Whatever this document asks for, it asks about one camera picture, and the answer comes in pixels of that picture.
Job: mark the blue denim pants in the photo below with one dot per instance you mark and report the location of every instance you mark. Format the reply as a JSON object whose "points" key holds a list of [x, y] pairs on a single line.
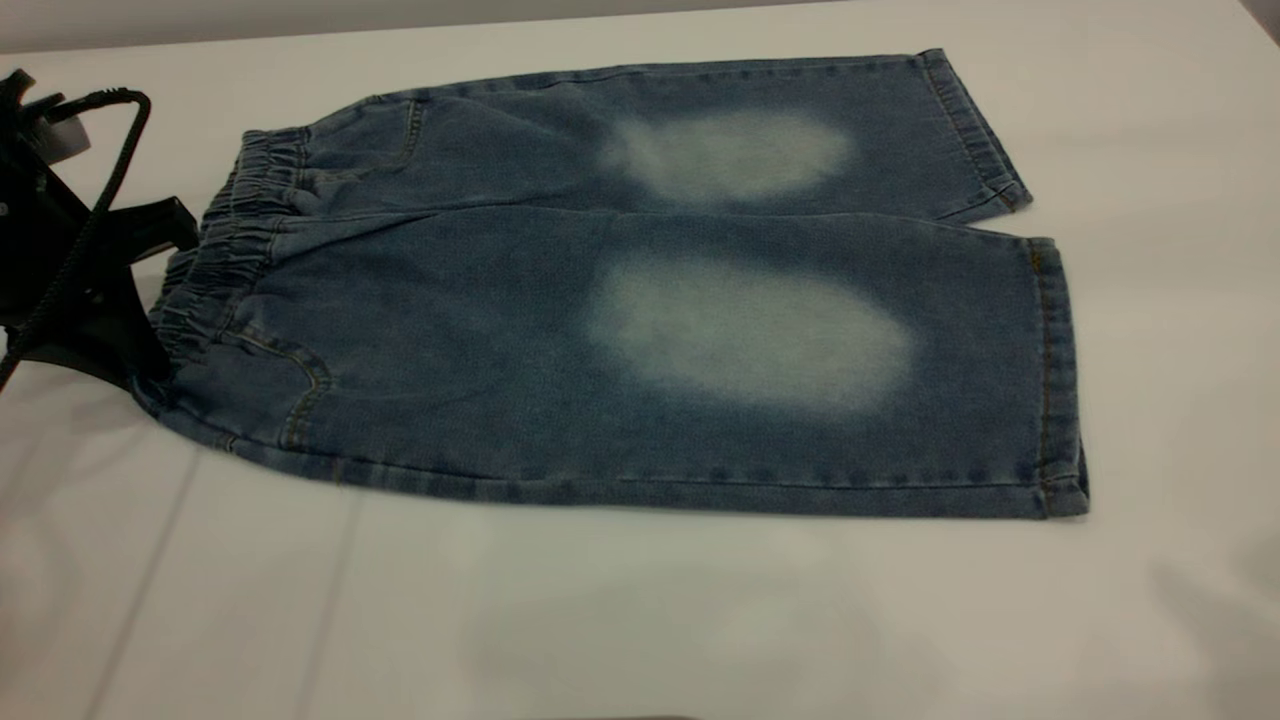
{"points": [[480, 340]]}

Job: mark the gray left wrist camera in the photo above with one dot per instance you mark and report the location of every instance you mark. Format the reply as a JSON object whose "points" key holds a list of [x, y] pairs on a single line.
{"points": [[68, 138]]}

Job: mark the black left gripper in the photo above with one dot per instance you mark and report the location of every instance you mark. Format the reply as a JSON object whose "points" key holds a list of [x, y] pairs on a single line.
{"points": [[30, 235]]}

